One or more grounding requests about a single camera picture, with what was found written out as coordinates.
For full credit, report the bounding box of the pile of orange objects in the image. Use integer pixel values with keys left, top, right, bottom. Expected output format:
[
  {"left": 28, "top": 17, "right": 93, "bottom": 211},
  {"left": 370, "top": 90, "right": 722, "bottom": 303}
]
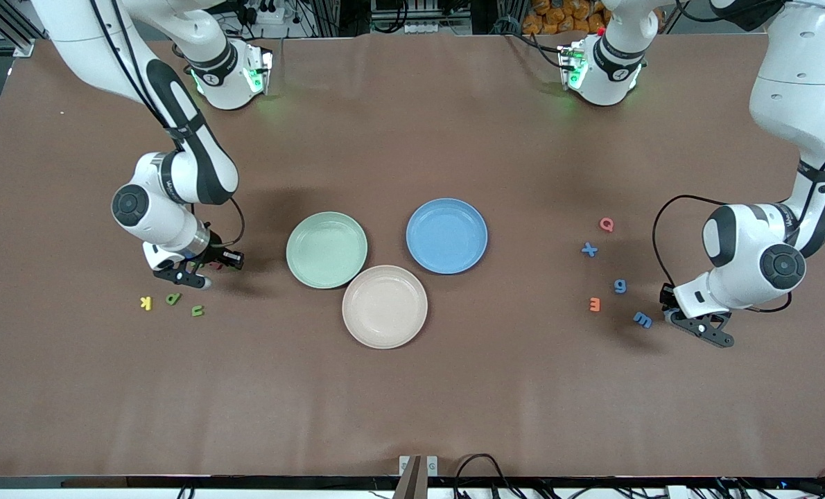
[{"left": 522, "top": 0, "right": 611, "bottom": 35}]

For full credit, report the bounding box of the grey camera post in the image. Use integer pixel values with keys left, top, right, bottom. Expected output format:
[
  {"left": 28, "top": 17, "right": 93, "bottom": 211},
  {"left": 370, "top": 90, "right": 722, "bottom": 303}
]
[{"left": 393, "top": 455, "right": 424, "bottom": 499}]

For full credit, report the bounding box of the beige plate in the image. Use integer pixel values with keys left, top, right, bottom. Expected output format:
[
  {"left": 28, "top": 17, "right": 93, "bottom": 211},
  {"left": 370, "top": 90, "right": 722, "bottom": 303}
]
[{"left": 342, "top": 265, "right": 429, "bottom": 350}]

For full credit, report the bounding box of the white power strip with plugs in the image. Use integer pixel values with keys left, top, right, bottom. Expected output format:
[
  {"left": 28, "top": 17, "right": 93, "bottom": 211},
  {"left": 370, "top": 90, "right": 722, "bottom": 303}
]
[{"left": 243, "top": 0, "right": 285, "bottom": 25}]

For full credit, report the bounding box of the blue plate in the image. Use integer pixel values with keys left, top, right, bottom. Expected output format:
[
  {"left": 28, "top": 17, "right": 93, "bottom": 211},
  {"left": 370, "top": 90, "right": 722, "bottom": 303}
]
[{"left": 406, "top": 198, "right": 489, "bottom": 275}]

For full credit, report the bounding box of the grey metal table bracket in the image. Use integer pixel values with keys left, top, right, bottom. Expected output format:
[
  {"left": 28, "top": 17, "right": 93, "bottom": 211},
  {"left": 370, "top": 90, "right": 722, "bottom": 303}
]
[{"left": 399, "top": 455, "right": 439, "bottom": 479}]

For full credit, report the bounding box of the green plate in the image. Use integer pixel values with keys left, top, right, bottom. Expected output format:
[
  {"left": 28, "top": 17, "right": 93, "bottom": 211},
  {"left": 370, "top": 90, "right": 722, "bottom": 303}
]
[{"left": 286, "top": 211, "right": 369, "bottom": 290}]

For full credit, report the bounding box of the aluminium frame profile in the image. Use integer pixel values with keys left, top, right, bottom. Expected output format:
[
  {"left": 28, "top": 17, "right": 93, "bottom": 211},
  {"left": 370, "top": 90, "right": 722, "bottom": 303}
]
[{"left": 0, "top": 0, "right": 37, "bottom": 58}]

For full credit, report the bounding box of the black cable loop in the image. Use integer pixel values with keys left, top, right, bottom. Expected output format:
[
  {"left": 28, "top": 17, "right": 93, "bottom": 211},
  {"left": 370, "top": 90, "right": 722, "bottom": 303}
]
[{"left": 454, "top": 454, "right": 524, "bottom": 499}]

